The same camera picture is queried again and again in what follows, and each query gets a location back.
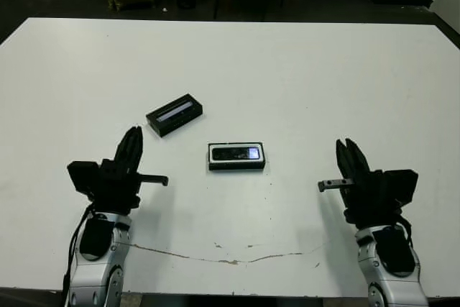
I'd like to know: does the black box base white inlay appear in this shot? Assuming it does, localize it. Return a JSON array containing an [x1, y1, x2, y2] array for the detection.
[[207, 141, 267, 172]]

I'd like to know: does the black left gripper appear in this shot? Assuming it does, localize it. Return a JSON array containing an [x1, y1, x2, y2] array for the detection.
[[88, 126, 170, 216]]

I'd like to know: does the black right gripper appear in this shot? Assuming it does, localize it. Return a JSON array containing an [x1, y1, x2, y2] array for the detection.
[[317, 137, 403, 229]]

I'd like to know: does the black box lid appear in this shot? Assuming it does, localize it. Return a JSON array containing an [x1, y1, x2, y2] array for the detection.
[[145, 93, 206, 139]]

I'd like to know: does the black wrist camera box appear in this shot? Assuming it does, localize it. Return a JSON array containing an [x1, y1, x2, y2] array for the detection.
[[380, 169, 420, 211], [67, 160, 104, 198]]

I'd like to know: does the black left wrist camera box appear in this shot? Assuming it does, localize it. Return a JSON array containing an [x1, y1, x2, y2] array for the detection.
[[67, 160, 104, 198]]

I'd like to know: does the black slim camera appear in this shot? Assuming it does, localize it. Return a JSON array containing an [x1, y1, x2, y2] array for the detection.
[[211, 145, 262, 162]]

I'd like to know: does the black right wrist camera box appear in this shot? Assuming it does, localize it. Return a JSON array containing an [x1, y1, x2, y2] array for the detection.
[[380, 169, 420, 211]]

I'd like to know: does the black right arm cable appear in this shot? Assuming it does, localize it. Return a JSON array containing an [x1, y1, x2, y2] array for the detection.
[[393, 209, 414, 250]]

